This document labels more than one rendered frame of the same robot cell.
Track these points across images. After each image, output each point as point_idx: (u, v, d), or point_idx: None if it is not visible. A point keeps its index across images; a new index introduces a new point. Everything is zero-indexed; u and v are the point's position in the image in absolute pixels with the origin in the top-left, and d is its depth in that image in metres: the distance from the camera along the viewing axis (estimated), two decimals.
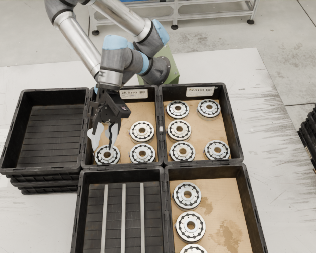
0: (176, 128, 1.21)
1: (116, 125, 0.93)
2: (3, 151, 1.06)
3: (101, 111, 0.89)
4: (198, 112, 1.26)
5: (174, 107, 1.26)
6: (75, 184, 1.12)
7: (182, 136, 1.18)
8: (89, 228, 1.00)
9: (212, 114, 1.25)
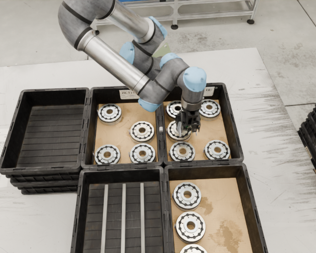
0: (176, 128, 1.21)
1: None
2: (3, 151, 1.06)
3: None
4: (198, 112, 1.26)
5: (174, 107, 1.26)
6: (75, 184, 1.12)
7: (182, 136, 1.18)
8: (89, 228, 1.00)
9: (212, 114, 1.25)
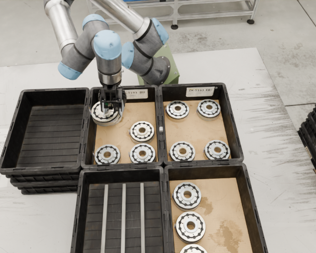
0: None
1: None
2: (3, 151, 1.06)
3: None
4: (198, 112, 1.26)
5: (174, 107, 1.26)
6: (75, 184, 1.12)
7: (107, 118, 1.05)
8: (89, 228, 1.00)
9: (212, 114, 1.25)
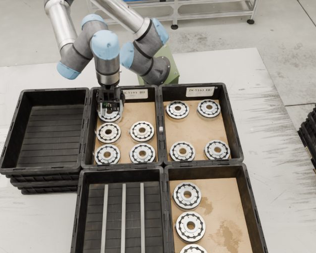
0: (106, 131, 1.20)
1: None
2: (3, 151, 1.06)
3: None
4: (198, 112, 1.26)
5: (174, 107, 1.26)
6: (75, 184, 1.12)
7: (111, 139, 1.17)
8: (89, 228, 1.00)
9: (212, 114, 1.25)
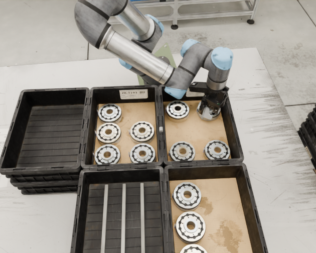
0: (106, 131, 1.20)
1: None
2: (3, 151, 1.06)
3: None
4: (198, 112, 1.26)
5: (174, 107, 1.26)
6: (75, 184, 1.12)
7: (111, 139, 1.17)
8: (89, 228, 1.00)
9: (212, 114, 1.25)
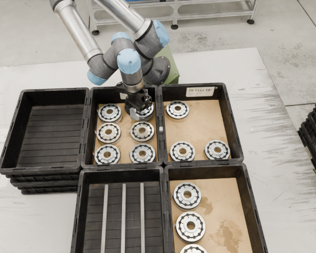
0: (106, 131, 1.20)
1: None
2: (3, 151, 1.06)
3: None
4: None
5: (174, 107, 1.26)
6: (75, 184, 1.12)
7: (111, 139, 1.17)
8: (89, 228, 1.00)
9: (144, 115, 1.22)
